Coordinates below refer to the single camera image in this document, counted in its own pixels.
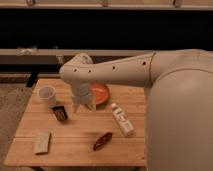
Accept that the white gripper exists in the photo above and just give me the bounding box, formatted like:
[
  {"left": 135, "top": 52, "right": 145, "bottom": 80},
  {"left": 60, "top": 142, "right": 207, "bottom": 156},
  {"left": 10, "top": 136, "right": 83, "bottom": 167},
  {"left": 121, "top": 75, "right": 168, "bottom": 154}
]
[{"left": 71, "top": 83, "right": 96, "bottom": 113}]

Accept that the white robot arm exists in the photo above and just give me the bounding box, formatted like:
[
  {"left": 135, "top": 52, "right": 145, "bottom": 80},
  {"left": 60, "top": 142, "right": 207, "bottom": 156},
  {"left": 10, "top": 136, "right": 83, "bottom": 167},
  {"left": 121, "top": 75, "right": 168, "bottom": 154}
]
[{"left": 60, "top": 49, "right": 213, "bottom": 171}]

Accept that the orange plate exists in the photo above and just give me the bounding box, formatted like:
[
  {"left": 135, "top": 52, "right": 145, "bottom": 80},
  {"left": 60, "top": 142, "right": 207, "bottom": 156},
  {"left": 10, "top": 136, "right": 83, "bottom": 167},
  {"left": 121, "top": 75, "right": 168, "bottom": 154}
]
[{"left": 92, "top": 84, "right": 110, "bottom": 105}]

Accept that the white paper cup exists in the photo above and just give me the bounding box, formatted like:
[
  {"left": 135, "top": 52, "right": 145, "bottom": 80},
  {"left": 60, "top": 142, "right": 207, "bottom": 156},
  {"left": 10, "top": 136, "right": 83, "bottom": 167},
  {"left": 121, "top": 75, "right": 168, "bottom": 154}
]
[{"left": 38, "top": 86, "right": 56, "bottom": 106}]

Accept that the wooden table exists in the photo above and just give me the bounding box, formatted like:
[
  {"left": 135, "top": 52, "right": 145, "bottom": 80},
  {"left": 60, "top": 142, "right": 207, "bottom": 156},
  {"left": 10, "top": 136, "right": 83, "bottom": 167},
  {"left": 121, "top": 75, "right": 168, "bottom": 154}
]
[{"left": 4, "top": 79, "right": 146, "bottom": 167}]

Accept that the white plastic bottle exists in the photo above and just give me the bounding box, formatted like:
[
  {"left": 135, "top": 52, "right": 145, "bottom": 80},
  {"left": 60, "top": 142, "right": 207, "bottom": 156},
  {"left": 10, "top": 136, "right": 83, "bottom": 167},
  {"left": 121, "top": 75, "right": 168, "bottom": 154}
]
[{"left": 111, "top": 103, "right": 134, "bottom": 137}]

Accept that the beige sponge block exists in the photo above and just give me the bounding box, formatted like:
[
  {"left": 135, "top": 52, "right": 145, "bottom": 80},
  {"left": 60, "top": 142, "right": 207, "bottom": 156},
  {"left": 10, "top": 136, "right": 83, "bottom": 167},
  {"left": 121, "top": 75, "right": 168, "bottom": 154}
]
[{"left": 34, "top": 131, "right": 51, "bottom": 155}]

